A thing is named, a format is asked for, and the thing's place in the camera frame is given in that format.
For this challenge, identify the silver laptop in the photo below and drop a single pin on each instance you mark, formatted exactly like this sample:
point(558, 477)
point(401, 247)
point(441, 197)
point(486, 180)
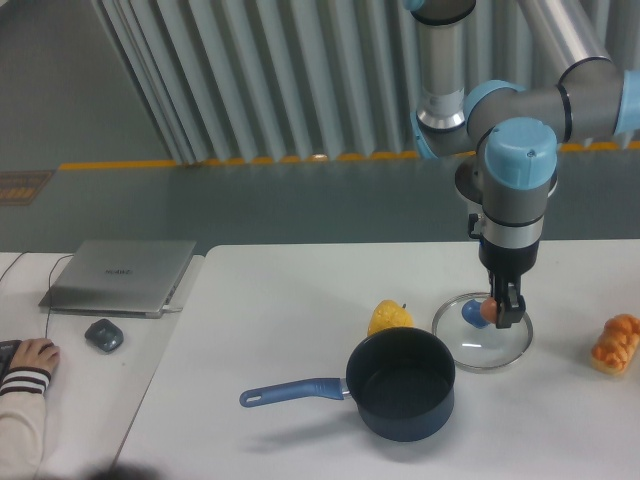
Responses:
point(127, 278)

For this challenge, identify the glass pot lid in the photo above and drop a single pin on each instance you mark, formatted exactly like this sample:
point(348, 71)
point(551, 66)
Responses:
point(477, 345)

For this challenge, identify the black keyboard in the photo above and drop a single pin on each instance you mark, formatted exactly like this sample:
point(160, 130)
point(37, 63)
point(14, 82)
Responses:
point(8, 350)

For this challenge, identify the brown egg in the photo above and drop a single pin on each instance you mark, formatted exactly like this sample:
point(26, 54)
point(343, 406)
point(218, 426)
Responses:
point(489, 310)

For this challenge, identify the dark blue saucepan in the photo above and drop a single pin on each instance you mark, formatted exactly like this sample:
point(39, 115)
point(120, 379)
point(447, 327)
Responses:
point(401, 379)

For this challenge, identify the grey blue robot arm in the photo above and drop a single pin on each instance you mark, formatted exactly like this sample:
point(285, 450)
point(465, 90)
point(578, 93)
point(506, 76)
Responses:
point(516, 132)

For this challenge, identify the white sleeved forearm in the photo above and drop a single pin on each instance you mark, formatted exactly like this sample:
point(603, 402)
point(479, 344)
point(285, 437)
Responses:
point(23, 415)

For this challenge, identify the orange toy bread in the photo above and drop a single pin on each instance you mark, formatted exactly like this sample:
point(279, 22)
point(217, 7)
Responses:
point(616, 345)

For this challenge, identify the person's hand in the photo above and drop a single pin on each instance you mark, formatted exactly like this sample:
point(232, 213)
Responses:
point(40, 354)

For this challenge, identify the yellow toy fruit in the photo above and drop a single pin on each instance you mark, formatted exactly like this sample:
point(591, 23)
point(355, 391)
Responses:
point(389, 314)

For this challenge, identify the dark grey earbuds case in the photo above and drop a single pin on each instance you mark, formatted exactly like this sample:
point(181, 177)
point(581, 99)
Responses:
point(104, 335)

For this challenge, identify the grey pleated curtain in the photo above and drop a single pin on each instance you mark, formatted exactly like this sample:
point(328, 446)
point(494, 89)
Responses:
point(249, 81)

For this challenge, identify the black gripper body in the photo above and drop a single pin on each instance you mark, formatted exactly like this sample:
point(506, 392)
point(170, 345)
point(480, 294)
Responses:
point(507, 261)

